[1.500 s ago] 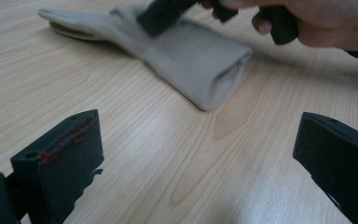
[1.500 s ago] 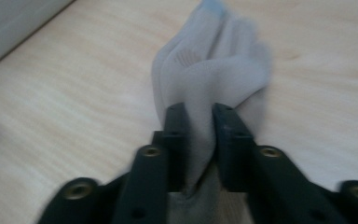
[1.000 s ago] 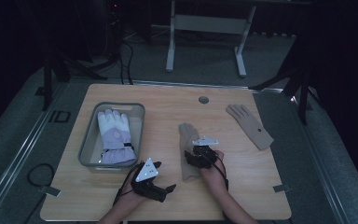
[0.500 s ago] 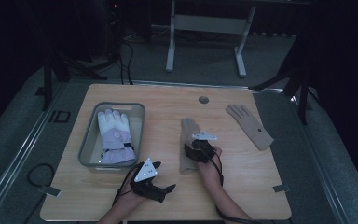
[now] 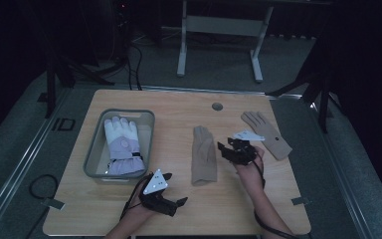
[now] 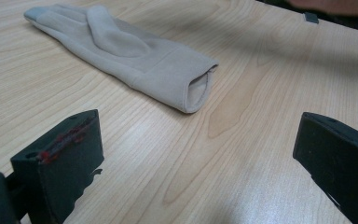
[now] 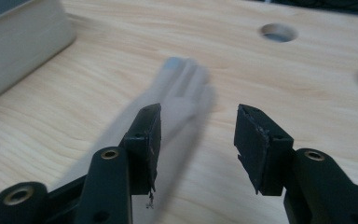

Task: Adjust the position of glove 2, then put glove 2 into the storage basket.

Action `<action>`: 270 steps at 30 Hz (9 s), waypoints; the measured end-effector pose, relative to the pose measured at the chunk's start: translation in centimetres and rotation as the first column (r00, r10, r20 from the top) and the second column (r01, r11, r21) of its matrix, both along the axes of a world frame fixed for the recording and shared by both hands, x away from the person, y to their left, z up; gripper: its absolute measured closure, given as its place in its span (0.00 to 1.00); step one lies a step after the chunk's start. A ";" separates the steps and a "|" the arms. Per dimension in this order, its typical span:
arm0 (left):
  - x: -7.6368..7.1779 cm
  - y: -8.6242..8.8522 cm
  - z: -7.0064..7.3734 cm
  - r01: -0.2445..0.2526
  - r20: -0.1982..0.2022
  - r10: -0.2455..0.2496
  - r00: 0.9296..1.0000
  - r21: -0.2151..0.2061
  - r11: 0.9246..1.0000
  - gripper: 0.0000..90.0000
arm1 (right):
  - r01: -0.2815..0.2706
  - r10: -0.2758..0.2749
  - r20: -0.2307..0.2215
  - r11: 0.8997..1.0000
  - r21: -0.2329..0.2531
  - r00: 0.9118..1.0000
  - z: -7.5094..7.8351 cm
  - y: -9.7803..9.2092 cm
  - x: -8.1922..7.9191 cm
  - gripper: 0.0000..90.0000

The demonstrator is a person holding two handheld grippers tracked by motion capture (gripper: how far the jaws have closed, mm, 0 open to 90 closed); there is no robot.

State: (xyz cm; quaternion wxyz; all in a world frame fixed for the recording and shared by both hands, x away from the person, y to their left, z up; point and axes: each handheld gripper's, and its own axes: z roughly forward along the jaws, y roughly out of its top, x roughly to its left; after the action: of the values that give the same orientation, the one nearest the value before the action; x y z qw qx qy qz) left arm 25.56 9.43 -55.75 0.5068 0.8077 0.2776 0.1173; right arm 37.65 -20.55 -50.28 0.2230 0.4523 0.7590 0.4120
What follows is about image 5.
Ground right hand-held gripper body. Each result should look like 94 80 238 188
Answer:
231 129 266 166

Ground beige knit glove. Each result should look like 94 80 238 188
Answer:
191 124 219 186
240 111 293 162

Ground black floor cable loop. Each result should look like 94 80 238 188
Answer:
28 173 60 200

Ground grey plastic bin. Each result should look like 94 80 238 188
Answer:
83 108 156 184

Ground person's left hand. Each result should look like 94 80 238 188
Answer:
126 194 157 222

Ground black hanging cables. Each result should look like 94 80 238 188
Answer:
124 41 144 92

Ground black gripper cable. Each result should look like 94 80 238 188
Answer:
252 154 312 239
118 173 152 222

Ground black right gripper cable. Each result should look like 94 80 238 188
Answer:
252 154 312 239

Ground white metal table frame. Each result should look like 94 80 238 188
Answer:
176 0 275 85

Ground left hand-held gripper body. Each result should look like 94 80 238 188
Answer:
137 167 180 218

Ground white and purple ski glove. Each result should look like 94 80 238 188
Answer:
103 116 146 176

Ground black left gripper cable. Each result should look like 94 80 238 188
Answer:
118 173 152 222

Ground black tripod stand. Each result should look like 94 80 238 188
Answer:
37 33 115 120
266 33 335 134

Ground grey tape strip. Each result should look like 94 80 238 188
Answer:
290 196 313 206
41 197 66 211

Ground person's right hand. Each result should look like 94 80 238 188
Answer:
234 145 267 192

